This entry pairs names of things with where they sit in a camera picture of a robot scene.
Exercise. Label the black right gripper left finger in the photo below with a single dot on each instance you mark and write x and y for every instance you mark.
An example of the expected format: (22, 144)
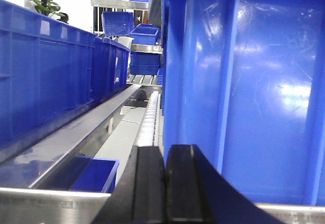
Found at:
(139, 196)

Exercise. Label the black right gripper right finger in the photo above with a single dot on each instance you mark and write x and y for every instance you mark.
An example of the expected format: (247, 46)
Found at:
(197, 193)

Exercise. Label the large blue bin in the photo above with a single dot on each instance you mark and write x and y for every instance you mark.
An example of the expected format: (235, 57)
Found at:
(244, 80)

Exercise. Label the white roller track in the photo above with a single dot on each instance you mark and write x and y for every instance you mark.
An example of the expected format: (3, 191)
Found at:
(148, 133)

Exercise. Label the small blue bin lower shelf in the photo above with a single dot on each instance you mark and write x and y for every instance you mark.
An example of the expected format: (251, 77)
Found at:
(85, 173)

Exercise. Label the blue bin lower background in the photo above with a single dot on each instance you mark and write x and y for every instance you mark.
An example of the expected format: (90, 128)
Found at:
(144, 63)

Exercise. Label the long blue bin left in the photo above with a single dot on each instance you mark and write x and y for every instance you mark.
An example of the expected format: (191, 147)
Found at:
(45, 71)

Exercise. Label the blue bin on background shelf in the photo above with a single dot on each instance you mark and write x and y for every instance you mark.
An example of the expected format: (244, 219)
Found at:
(145, 34)

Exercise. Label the tilted blue bin background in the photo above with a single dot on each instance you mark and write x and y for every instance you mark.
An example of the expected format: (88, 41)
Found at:
(117, 23)

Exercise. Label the background steel shelf rack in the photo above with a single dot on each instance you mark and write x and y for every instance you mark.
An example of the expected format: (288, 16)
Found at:
(144, 80)

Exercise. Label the green potted plant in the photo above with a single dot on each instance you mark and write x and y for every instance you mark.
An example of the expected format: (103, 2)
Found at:
(50, 8)

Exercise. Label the steel divider rail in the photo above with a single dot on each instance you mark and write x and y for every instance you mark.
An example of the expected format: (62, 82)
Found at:
(40, 166)

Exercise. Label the steel shelf front rail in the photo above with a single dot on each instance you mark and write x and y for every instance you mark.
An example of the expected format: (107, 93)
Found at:
(25, 205)

